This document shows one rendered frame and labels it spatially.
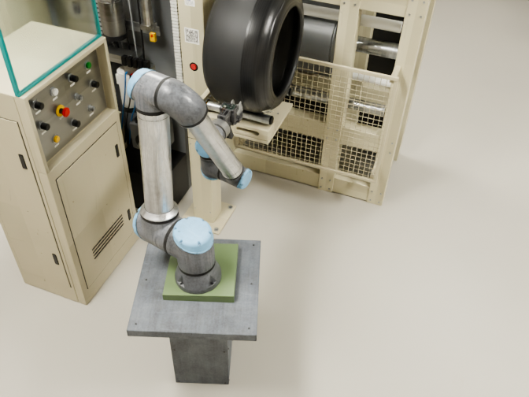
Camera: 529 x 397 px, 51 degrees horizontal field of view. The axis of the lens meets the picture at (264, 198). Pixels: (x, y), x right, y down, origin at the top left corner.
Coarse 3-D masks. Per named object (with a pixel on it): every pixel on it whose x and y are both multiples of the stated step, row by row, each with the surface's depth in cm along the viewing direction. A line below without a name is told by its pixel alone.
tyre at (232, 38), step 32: (224, 0) 236; (256, 0) 234; (288, 0) 240; (224, 32) 234; (256, 32) 231; (288, 32) 282; (224, 64) 238; (256, 64) 234; (288, 64) 285; (224, 96) 252; (256, 96) 245
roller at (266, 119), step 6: (210, 102) 274; (216, 102) 274; (210, 108) 274; (216, 108) 273; (246, 114) 269; (252, 114) 268; (258, 114) 268; (264, 114) 267; (252, 120) 270; (258, 120) 268; (264, 120) 267; (270, 120) 266
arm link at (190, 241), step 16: (176, 224) 213; (192, 224) 214; (208, 224) 214; (176, 240) 209; (192, 240) 208; (208, 240) 210; (176, 256) 215; (192, 256) 211; (208, 256) 214; (192, 272) 217
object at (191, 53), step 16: (208, 0) 252; (192, 16) 254; (208, 16) 257; (192, 48) 265; (192, 80) 277; (192, 144) 305; (192, 160) 313; (192, 176) 321; (208, 192) 325; (208, 208) 334
